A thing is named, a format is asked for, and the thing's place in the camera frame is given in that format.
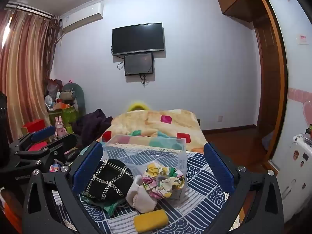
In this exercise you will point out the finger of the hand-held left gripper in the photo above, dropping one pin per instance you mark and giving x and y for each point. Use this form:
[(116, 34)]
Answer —
[(43, 132), (63, 141)]

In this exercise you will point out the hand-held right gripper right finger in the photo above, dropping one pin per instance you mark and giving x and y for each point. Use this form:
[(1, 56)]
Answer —
[(218, 170)]

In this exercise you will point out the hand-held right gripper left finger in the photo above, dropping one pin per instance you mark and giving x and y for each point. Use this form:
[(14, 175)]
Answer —
[(85, 169)]

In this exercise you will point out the beige soft cloth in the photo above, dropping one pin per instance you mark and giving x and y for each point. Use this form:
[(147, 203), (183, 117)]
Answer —
[(141, 197)]

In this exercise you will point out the red box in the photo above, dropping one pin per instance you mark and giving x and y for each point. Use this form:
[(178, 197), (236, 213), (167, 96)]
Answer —
[(34, 124)]

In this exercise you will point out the pink rabbit toy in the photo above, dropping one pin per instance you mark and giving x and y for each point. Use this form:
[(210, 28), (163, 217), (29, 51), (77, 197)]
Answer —
[(59, 129)]

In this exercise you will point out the pink box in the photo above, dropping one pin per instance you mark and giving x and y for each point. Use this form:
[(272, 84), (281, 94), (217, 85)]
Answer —
[(39, 147)]

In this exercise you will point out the blue patterned bedsheet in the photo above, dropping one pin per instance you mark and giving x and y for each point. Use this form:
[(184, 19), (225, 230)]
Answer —
[(203, 192)]

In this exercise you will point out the green box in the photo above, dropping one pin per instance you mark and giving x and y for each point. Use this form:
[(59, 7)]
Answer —
[(68, 114)]

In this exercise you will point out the small white fan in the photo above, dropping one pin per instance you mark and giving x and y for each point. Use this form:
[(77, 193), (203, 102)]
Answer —
[(48, 101)]

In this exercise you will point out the orange box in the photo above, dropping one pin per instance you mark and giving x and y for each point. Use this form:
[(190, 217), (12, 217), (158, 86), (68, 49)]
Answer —
[(62, 106)]

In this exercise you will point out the dark purple cloth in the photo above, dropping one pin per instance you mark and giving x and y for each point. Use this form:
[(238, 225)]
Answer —
[(92, 126)]

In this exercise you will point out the clear plastic storage bin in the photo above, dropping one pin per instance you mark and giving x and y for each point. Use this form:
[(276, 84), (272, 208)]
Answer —
[(180, 168)]

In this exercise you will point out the green striped cloth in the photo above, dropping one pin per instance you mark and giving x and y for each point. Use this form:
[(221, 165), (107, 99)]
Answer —
[(112, 208)]

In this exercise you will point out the floral patterned cloth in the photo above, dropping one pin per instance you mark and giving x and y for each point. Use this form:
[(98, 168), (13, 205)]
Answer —
[(160, 178)]

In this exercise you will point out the striped brown curtain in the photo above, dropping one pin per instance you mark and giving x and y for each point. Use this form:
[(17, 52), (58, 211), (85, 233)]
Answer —
[(24, 65)]

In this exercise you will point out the white cabinet with stickers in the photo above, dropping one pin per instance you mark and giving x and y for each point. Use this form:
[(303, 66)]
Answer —
[(296, 170)]

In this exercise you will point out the yellow plush blanket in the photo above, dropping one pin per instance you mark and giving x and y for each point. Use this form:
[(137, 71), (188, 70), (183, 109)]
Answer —
[(151, 123)]

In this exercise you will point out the orange cloth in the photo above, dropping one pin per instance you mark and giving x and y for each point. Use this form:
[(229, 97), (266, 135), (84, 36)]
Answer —
[(9, 212)]

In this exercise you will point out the yellow plush object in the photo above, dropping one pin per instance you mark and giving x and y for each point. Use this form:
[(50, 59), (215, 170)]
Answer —
[(137, 106)]

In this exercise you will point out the yellow sponge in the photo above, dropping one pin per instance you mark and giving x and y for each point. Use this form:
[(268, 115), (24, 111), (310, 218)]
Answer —
[(151, 220)]

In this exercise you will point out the small black monitor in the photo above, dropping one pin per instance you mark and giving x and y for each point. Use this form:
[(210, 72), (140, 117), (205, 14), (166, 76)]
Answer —
[(139, 63)]

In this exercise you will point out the white air conditioner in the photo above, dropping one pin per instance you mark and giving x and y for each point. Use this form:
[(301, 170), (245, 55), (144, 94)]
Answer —
[(82, 17)]

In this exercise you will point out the white sliding door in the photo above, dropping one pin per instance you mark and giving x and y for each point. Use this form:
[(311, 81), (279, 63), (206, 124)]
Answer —
[(292, 65)]

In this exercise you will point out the white wall outlet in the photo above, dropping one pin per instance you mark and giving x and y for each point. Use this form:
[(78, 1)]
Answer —
[(220, 118)]

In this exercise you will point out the curtain rail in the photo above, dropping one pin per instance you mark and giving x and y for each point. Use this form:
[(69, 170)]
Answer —
[(29, 9)]

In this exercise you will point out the black wall television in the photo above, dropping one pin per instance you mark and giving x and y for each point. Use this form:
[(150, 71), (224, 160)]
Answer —
[(137, 39)]

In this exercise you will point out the white wall switch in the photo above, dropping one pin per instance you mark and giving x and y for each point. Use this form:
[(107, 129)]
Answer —
[(302, 39)]

